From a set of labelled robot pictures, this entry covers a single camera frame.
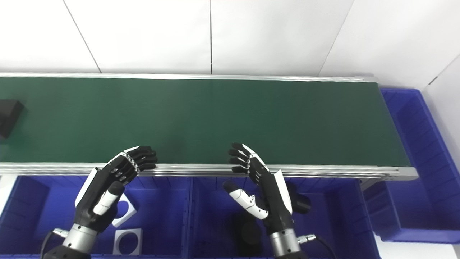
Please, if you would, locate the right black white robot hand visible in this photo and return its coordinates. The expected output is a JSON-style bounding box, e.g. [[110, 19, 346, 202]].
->
[[223, 142, 296, 234]]

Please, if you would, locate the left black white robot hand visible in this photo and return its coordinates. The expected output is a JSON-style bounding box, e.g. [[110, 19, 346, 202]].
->
[[74, 145, 158, 233]]

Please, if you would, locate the black cylinder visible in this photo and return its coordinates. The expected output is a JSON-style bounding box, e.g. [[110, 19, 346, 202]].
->
[[287, 182, 312, 215], [0, 100, 25, 141], [230, 212, 267, 256]]

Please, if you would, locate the green conveyor belt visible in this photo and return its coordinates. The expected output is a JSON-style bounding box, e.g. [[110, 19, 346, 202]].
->
[[0, 72, 419, 189], [0, 77, 411, 168]]

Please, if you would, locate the blue bin with black parts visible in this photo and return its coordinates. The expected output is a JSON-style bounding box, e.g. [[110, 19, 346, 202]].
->
[[189, 176, 381, 259]]

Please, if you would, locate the blue bin with white plates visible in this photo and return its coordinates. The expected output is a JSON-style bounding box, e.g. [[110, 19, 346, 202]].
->
[[0, 175, 192, 259]]

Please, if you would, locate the long empty blue bin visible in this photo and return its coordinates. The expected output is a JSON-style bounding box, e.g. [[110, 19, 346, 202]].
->
[[363, 88, 460, 244]]

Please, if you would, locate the white square plate with hole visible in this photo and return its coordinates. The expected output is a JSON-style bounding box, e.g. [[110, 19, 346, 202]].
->
[[114, 228, 143, 256], [111, 194, 138, 228]]

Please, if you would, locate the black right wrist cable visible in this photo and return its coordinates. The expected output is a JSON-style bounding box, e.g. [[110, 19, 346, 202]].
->
[[297, 233, 337, 259]]

